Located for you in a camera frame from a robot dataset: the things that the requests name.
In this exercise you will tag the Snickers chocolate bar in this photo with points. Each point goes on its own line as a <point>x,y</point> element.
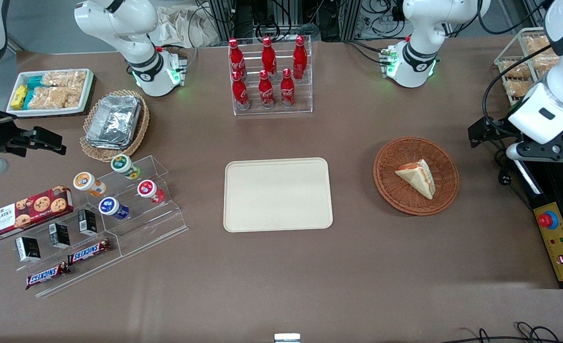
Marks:
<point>47,276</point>
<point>89,251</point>

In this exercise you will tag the red lid gum jar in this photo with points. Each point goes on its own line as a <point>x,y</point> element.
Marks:
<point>146,188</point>

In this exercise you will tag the yellow emergency stop box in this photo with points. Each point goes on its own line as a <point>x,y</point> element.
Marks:
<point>560,247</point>

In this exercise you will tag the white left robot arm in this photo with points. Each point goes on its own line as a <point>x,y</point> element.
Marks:
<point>417,57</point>

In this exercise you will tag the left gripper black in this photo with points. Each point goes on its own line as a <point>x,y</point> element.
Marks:
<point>499,128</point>

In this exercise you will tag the clear acrylic stepped display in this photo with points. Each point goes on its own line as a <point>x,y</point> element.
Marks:
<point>143,228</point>

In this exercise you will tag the crumpled translucent plastic bag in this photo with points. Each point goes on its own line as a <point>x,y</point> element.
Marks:
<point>181,26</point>

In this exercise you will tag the wrapped bread pack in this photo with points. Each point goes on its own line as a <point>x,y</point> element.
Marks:
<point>516,69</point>
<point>517,88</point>
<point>536,44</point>

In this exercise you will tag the clear acrylic bottle rack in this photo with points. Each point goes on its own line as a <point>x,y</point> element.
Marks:
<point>274,110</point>

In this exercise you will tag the beige plastic tray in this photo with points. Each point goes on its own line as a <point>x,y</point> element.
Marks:
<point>277,195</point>

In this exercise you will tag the teal snack pack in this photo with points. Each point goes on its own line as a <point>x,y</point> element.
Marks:
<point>28,100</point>
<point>35,83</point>

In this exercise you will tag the green lid gum jar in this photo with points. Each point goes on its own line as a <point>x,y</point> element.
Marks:
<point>120,163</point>

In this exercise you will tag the blue lid gum jar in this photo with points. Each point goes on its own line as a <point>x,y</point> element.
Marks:
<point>108,206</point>

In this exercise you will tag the red cola bottle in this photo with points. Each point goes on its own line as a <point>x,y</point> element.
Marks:
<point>287,90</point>
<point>240,93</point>
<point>300,56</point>
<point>236,57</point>
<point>269,56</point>
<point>266,91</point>

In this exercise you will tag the clear rice cracker pack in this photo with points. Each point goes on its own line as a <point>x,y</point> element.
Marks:
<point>52,97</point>
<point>66,79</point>

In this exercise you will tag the white rectangular snack tray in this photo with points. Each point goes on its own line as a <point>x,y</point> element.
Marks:
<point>88,95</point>

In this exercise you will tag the small black carton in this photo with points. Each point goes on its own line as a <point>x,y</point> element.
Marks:
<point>87,222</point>
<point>59,236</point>
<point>28,249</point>

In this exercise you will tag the orange lid gum jar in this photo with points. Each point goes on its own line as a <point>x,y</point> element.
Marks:
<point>84,181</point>

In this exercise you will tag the yellow snack pack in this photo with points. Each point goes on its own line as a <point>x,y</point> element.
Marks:
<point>19,96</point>

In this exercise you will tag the red tartan cookie box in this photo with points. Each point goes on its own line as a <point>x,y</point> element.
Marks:
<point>28,214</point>

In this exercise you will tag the stack of foil trays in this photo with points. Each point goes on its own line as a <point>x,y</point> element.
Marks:
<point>113,123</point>

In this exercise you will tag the brown round wicker basket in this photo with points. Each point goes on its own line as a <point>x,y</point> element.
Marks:
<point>386,181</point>

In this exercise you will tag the light oval wicker basket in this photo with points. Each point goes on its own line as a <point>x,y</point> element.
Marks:
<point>138,136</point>

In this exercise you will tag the triangular wrapped sandwich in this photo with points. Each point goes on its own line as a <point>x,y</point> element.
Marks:
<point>418,178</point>

